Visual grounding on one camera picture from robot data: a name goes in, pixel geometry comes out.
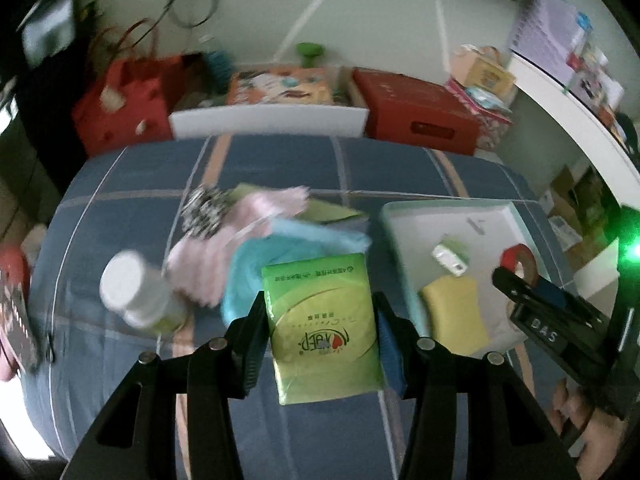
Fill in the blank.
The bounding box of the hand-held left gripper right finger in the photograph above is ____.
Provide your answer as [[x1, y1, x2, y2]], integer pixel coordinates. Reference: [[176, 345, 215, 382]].
[[372, 291, 581, 480]]

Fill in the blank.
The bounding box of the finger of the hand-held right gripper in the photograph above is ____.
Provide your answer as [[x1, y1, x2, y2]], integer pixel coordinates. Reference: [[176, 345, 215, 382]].
[[491, 266, 540, 315], [534, 279, 609, 332]]

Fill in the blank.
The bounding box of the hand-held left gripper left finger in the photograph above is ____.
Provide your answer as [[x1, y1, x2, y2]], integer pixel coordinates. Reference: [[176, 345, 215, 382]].
[[60, 290, 271, 480]]

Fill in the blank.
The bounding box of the red tape roll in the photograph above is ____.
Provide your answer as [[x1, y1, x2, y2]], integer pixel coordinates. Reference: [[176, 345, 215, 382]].
[[500, 243, 540, 286]]

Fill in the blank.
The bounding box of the teal plastic toy container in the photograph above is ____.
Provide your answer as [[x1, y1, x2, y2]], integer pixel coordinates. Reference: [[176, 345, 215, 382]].
[[220, 240, 281, 328]]

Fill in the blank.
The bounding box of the yellow sponge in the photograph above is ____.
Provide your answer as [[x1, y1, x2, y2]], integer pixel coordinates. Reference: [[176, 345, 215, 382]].
[[419, 276, 490, 358]]

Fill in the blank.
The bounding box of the green tissue packet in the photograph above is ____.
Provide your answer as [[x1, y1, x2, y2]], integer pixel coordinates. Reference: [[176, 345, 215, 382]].
[[261, 252, 387, 406]]

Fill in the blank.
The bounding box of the small white green box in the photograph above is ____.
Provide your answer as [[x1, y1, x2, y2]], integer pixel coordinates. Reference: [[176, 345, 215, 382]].
[[432, 237, 471, 277]]

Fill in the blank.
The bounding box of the teal cardboard tray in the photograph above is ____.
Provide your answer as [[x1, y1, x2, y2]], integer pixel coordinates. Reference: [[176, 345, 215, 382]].
[[380, 200, 576, 356]]

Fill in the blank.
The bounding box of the pink fluffy cloth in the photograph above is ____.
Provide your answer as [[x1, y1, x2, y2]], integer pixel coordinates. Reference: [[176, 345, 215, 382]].
[[165, 186, 311, 308]]

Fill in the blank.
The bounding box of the black and white scrunchie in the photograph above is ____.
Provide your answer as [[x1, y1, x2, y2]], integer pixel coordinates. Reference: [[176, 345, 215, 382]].
[[181, 185, 232, 237]]

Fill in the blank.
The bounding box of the light green cloth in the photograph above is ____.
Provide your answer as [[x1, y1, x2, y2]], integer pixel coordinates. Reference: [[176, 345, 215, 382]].
[[232, 182, 368, 226]]

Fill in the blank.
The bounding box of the person's right hand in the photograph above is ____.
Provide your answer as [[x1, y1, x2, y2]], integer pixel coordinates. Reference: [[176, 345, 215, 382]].
[[547, 379, 631, 466]]

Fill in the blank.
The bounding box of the brown cardboard box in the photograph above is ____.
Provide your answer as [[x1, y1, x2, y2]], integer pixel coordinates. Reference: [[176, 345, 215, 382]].
[[537, 165, 621, 261]]

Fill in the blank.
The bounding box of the white bottle with green label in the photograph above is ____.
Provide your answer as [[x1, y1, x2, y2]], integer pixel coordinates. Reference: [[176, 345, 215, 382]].
[[99, 249, 188, 336]]

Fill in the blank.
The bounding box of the red patterned box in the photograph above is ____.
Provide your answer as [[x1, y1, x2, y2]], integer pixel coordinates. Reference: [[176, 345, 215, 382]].
[[447, 80, 513, 151]]

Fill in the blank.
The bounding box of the light blue wipes packet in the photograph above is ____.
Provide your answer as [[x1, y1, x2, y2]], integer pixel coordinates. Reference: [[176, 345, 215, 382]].
[[465, 85, 511, 111]]

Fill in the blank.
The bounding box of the white desk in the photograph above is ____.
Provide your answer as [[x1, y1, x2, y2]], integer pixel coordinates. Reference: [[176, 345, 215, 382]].
[[507, 52, 640, 183]]

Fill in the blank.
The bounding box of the blue plaid tablecloth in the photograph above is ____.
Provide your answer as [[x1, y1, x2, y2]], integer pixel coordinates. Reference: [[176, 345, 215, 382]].
[[22, 132, 576, 480]]

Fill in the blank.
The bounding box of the yellow gift box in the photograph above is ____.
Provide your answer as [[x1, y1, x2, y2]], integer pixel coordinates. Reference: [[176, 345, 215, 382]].
[[452, 45, 516, 93]]

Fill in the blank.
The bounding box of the white chair back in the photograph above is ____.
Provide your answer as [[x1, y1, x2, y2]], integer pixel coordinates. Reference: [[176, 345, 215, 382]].
[[169, 105, 370, 140]]

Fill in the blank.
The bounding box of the red cardboard box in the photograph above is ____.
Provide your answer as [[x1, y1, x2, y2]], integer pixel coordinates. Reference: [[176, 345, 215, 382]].
[[350, 69, 481, 157]]

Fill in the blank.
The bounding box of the colourful stationery pile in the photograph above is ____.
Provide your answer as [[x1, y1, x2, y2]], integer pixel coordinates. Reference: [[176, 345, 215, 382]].
[[565, 10, 626, 116]]

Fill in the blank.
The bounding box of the smartphone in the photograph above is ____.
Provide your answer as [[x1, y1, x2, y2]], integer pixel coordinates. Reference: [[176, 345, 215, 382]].
[[0, 267, 41, 366]]

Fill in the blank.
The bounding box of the colourful toy box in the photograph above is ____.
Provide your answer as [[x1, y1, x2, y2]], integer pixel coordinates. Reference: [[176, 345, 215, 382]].
[[226, 66, 333, 107]]

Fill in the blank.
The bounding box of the red tote bag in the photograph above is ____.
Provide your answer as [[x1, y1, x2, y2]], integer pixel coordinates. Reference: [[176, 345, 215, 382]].
[[71, 19, 193, 158]]

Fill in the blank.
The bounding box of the teal fluffy bundle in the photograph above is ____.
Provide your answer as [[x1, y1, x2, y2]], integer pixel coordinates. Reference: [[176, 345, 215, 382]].
[[202, 50, 236, 86]]

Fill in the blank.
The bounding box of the green toy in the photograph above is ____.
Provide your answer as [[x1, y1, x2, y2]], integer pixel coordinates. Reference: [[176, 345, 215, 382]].
[[296, 42, 325, 67]]

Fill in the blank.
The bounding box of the black appliance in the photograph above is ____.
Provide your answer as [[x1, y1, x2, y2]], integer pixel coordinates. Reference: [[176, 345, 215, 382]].
[[0, 0, 83, 126]]

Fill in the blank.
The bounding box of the wall calendar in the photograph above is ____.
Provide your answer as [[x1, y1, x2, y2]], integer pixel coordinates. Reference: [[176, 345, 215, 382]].
[[510, 0, 588, 86]]

